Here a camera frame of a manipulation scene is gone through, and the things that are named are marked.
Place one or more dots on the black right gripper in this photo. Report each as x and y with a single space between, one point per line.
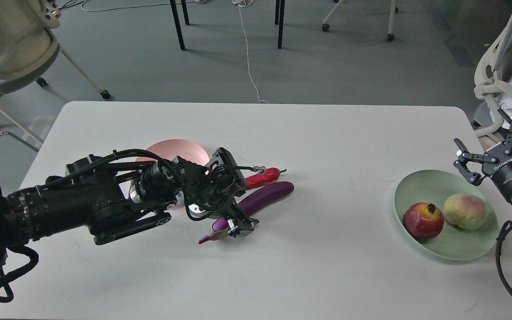
511 173

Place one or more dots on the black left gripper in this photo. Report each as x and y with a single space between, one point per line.
213 187

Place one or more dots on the purple eggplant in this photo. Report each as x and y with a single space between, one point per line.
257 200

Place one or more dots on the red chili pepper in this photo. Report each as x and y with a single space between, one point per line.
260 179

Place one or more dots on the pale green pink peach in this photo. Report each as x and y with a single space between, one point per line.
465 211

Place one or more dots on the red pomegranate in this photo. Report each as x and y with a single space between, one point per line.
423 221

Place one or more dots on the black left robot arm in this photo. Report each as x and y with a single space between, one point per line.
116 196

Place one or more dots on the green plastic plate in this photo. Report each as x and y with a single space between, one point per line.
453 243

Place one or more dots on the pink plastic plate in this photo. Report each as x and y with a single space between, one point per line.
186 149

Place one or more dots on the white office chair right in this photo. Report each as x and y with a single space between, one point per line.
492 75

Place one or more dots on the black table leg right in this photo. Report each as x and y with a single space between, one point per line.
279 21

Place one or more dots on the black table leg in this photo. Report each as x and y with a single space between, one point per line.
176 20
279 21

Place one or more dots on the black table leg left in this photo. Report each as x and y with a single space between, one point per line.
176 20

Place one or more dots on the beige office chair left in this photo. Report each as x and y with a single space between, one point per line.
28 47

